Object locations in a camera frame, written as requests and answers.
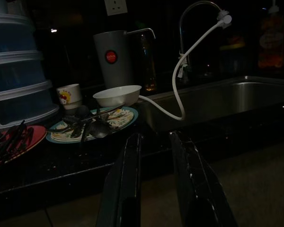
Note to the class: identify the stainless steel sink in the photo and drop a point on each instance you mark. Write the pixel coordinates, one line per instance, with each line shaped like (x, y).
(227, 99)

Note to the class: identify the pink round plate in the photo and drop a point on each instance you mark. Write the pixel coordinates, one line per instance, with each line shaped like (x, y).
(36, 136)

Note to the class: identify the blue rimmed floral plate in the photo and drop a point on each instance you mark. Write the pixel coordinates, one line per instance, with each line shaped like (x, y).
(125, 116)

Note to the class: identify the yellow cooking oil bottle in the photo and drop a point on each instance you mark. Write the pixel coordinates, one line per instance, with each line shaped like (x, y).
(149, 80)

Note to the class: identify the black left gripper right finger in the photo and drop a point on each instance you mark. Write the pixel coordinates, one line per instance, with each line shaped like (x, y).
(196, 194)

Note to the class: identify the white cartoon print mug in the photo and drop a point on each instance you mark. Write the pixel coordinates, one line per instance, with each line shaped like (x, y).
(69, 97)

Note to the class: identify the steel spoon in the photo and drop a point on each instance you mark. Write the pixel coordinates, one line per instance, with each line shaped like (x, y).
(99, 130)
(82, 111)

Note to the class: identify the steel gooseneck faucet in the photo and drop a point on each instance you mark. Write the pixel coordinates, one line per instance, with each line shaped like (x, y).
(180, 33)

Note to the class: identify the stacked translucent plastic drawer container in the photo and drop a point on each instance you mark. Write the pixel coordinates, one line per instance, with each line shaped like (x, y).
(14, 71)

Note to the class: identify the grey tall cup red label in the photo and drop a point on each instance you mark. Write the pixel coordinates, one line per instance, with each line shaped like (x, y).
(113, 71)

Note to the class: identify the orange dish soap bottle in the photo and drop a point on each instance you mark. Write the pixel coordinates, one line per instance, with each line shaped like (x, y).
(271, 47)

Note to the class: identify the white bowl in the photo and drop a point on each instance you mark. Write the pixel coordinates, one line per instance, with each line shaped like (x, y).
(116, 97)

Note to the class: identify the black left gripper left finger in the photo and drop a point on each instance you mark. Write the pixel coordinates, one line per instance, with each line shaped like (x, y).
(120, 189)

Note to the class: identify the white wall socket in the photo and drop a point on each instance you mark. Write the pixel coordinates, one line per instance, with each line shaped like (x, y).
(115, 7)

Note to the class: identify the dark sponge holder container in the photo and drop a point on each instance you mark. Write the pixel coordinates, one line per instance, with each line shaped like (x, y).
(232, 61)

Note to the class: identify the yellow sponge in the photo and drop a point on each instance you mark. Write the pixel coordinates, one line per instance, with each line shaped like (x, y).
(232, 45)

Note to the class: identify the small steel filter tap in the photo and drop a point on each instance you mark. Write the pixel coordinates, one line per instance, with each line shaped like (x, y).
(142, 29)

